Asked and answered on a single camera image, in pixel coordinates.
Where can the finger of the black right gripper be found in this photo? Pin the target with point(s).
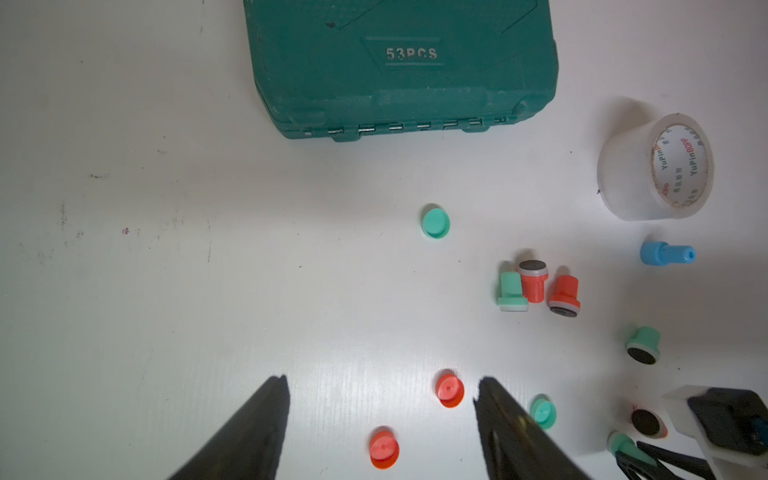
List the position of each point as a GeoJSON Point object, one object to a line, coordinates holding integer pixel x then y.
{"type": "Point", "coordinates": [635, 469]}
{"type": "Point", "coordinates": [693, 465]}

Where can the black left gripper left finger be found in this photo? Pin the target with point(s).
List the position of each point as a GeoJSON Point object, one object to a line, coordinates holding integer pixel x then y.
{"type": "Point", "coordinates": [249, 444]}

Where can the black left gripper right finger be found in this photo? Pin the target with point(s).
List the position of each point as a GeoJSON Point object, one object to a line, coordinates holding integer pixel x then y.
{"type": "Point", "coordinates": [513, 445]}

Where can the green stamp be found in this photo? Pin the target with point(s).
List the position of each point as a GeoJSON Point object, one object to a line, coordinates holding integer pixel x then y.
{"type": "Point", "coordinates": [620, 442]}
{"type": "Point", "coordinates": [511, 297]}
{"type": "Point", "coordinates": [643, 346]}

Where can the green cap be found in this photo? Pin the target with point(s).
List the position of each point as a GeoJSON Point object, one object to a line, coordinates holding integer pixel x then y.
{"type": "Point", "coordinates": [435, 222]}
{"type": "Point", "coordinates": [543, 411]}

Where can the red cap upper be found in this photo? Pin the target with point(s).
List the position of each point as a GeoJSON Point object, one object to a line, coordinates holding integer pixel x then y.
{"type": "Point", "coordinates": [449, 390]}

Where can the red cap lower left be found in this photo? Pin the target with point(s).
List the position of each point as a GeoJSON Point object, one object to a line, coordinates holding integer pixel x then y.
{"type": "Point", "coordinates": [384, 449]}

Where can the red stamp tilted right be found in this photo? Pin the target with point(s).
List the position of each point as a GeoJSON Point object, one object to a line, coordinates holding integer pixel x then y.
{"type": "Point", "coordinates": [563, 299]}

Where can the red stamp standing upright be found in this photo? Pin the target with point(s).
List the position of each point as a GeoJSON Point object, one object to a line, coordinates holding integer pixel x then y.
{"type": "Point", "coordinates": [534, 275]}

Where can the clear packing tape roll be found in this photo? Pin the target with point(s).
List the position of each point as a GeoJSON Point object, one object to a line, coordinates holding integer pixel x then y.
{"type": "Point", "coordinates": [657, 171]}

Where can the green plastic tool case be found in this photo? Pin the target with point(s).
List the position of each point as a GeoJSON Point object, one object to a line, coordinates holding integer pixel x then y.
{"type": "Point", "coordinates": [348, 69]}

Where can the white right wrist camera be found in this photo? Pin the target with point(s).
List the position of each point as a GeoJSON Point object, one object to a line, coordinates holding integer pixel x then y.
{"type": "Point", "coordinates": [729, 425]}

